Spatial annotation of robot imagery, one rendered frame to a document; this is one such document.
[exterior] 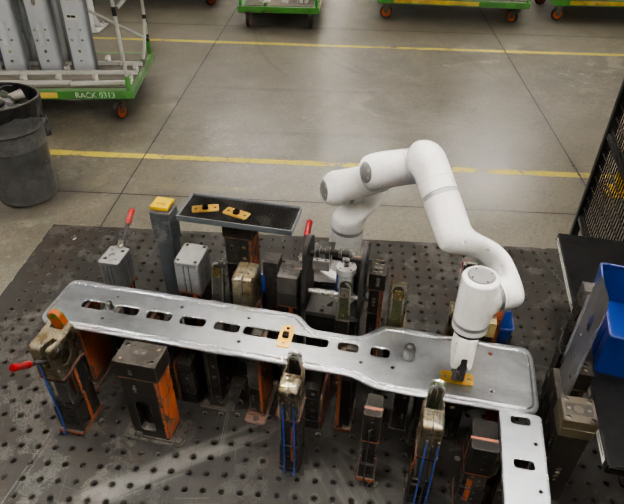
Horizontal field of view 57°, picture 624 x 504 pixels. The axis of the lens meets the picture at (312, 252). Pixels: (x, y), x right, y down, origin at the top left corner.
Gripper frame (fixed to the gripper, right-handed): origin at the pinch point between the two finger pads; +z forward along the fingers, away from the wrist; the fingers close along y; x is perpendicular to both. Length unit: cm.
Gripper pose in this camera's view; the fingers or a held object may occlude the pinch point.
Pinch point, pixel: (458, 370)
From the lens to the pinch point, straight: 153.8
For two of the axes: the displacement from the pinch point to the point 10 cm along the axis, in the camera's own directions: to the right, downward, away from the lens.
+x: 9.8, 1.3, -1.6
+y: -2.1, 5.9, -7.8
